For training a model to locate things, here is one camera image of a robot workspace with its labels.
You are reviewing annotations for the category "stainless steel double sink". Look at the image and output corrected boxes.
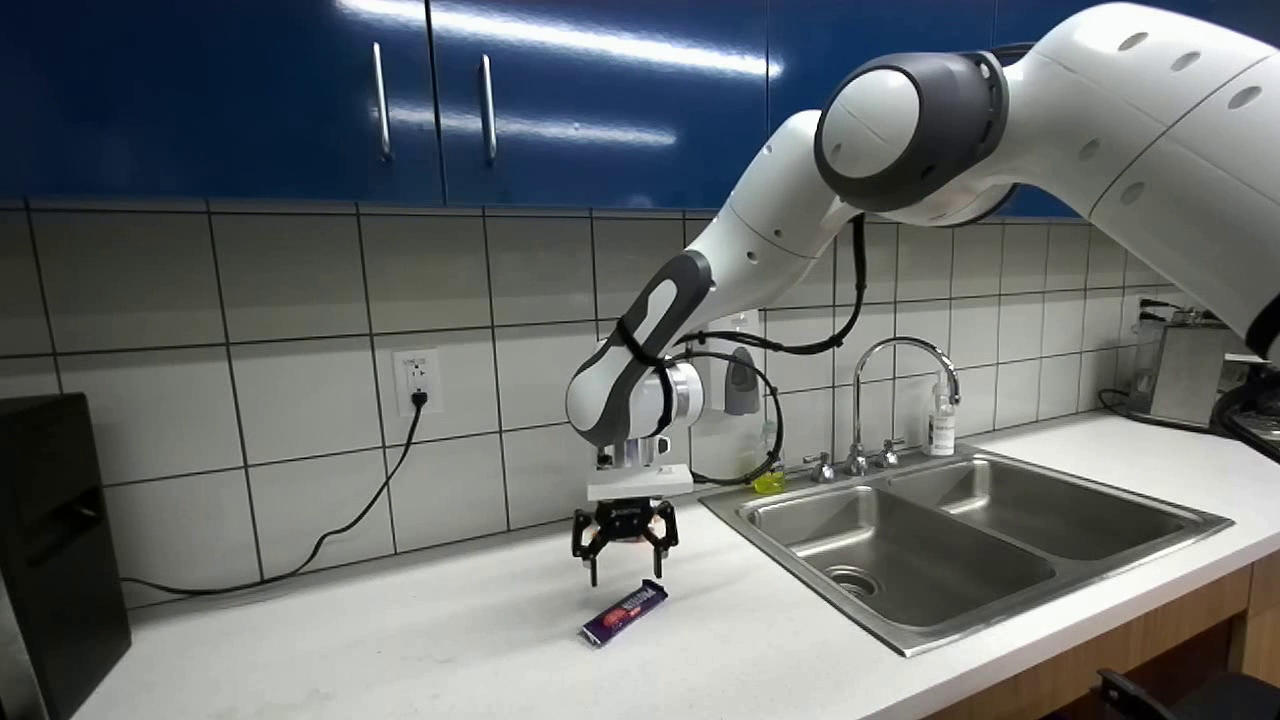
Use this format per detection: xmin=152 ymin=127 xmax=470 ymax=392
xmin=699 ymin=450 xmax=1236 ymax=659

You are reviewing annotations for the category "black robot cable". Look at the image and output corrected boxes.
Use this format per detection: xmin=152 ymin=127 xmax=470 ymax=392
xmin=663 ymin=211 xmax=873 ymax=492

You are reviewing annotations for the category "chrome gooseneck faucet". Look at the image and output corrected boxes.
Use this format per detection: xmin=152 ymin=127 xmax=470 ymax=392
xmin=844 ymin=331 xmax=969 ymax=471

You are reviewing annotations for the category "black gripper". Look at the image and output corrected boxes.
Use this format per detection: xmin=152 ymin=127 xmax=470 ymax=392
xmin=570 ymin=492 xmax=685 ymax=593

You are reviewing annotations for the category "black power cord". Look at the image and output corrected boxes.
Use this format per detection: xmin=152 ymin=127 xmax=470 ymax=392
xmin=121 ymin=388 xmax=434 ymax=601

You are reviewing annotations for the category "silver countertop appliance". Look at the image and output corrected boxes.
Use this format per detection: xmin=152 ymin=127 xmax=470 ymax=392
xmin=1142 ymin=298 xmax=1236 ymax=431

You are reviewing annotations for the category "black chair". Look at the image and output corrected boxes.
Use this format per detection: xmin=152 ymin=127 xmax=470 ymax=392
xmin=1092 ymin=664 xmax=1280 ymax=720

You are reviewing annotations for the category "clear pump soap bottle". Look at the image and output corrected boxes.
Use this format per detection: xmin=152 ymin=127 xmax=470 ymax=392
xmin=924 ymin=385 xmax=963 ymax=459

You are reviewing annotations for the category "black countertop appliance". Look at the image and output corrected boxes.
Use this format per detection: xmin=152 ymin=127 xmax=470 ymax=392
xmin=0 ymin=388 xmax=136 ymax=720

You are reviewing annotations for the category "blue cabinet door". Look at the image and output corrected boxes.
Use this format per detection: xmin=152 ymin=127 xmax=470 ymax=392
xmin=0 ymin=0 xmax=437 ymax=211
xmin=427 ymin=0 xmax=855 ymax=216

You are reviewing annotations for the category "silver cabinet door handle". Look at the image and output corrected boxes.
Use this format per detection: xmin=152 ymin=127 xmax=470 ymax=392
xmin=478 ymin=54 xmax=506 ymax=169
xmin=367 ymin=39 xmax=397 ymax=159

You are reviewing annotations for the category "purple chocolate bar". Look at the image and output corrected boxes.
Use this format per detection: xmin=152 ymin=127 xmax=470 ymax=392
xmin=576 ymin=576 xmax=671 ymax=652

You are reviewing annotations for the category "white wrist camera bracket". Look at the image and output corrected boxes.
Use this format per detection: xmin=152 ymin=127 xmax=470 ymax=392
xmin=584 ymin=435 xmax=699 ymax=510

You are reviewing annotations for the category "wooden base cabinet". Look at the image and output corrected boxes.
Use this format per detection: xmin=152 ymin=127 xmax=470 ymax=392
xmin=931 ymin=552 xmax=1280 ymax=720

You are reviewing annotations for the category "white wall outlet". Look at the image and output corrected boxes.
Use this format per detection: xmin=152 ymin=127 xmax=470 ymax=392
xmin=392 ymin=349 xmax=447 ymax=417

